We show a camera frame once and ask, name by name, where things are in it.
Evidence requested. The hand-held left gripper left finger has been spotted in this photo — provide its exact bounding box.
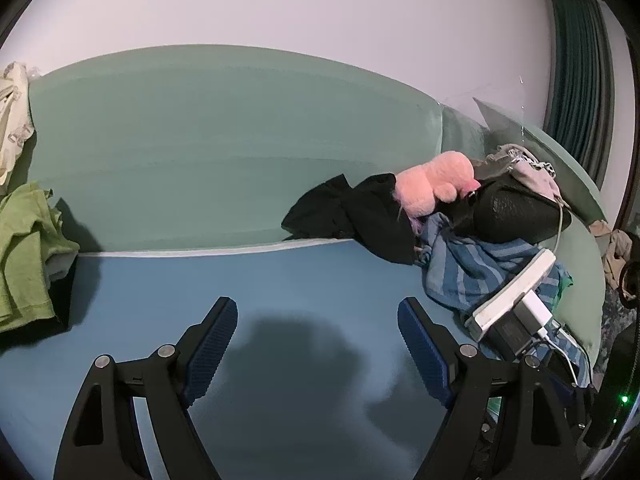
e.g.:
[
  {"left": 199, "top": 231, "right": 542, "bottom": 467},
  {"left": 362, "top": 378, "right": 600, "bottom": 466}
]
[{"left": 52, "top": 296, "right": 239, "bottom": 480}]

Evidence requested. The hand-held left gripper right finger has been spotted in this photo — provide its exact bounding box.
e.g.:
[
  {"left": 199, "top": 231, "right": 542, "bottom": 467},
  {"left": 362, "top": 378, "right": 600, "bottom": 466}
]
[{"left": 397, "top": 296, "right": 583, "bottom": 480}]

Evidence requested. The black garment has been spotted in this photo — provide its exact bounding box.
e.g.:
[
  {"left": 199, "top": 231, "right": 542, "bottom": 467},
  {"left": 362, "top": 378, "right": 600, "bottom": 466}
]
[{"left": 281, "top": 172, "right": 426, "bottom": 267}]

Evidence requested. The black power adapter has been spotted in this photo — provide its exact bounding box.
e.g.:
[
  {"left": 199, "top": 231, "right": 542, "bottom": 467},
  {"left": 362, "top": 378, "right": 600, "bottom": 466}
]
[{"left": 492, "top": 312, "right": 538, "bottom": 361}]

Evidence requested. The blue striped cloth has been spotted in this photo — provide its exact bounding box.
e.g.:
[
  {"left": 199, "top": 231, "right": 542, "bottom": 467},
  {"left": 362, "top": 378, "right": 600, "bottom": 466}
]
[{"left": 415, "top": 212, "right": 591, "bottom": 386}]

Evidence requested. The white charger plug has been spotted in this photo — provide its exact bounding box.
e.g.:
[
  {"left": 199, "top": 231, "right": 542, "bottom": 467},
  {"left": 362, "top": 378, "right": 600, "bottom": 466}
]
[{"left": 517, "top": 291, "right": 553, "bottom": 338}]

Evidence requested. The blue bed sheet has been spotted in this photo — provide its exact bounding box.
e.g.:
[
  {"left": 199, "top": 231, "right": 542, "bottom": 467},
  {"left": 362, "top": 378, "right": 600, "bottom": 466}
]
[{"left": 0, "top": 237, "right": 506, "bottom": 480}]

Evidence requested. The white power strip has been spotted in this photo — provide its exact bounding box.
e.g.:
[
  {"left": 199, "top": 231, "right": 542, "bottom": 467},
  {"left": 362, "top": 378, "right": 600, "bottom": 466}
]
[{"left": 472, "top": 249, "right": 558, "bottom": 342}]

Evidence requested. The green padded side panel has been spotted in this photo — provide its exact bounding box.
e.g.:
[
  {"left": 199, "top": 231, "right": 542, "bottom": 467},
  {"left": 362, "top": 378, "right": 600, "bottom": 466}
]
[{"left": 440, "top": 105, "right": 608, "bottom": 373}]

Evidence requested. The beige cloth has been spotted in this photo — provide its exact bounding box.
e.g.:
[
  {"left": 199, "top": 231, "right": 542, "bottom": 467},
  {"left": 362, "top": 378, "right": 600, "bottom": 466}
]
[{"left": 589, "top": 220, "right": 636, "bottom": 291}]

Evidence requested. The black textured cushion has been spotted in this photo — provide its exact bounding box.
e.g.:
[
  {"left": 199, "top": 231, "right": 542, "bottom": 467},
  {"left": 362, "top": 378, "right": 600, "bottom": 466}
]
[{"left": 452, "top": 180, "right": 573, "bottom": 252}]

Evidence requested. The pink plush toy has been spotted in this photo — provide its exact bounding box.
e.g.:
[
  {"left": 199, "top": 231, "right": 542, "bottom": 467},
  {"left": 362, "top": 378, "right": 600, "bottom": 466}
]
[{"left": 392, "top": 151, "right": 481, "bottom": 222}]

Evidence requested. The green padded headboard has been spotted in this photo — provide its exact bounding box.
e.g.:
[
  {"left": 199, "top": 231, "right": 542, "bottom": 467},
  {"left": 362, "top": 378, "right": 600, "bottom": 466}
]
[{"left": 27, "top": 44, "right": 443, "bottom": 256}]

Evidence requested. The green garment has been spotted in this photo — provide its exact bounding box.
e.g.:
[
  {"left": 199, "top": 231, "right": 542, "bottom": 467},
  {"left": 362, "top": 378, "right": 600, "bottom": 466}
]
[{"left": 0, "top": 182, "right": 81, "bottom": 333}]

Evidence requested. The grey pink cloth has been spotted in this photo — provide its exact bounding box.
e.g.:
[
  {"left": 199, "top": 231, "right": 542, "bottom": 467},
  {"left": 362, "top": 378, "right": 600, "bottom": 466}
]
[{"left": 482, "top": 144, "right": 563, "bottom": 207}]

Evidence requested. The cream cloth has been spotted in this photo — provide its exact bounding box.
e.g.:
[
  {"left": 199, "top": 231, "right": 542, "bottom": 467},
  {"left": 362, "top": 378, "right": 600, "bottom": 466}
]
[{"left": 0, "top": 61, "right": 37, "bottom": 192}]

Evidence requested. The green curtain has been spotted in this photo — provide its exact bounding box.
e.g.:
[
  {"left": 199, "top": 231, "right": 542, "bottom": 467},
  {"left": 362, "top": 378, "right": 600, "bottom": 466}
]
[{"left": 542, "top": 0, "right": 616, "bottom": 187}]

